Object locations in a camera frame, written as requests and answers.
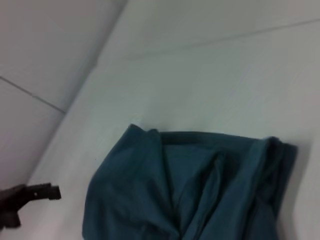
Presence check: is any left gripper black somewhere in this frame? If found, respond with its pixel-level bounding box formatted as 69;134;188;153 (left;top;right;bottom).
0;182;62;230

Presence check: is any teal T-shirt with FREE print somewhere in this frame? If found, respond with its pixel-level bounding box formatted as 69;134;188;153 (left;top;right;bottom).
81;123;299;240

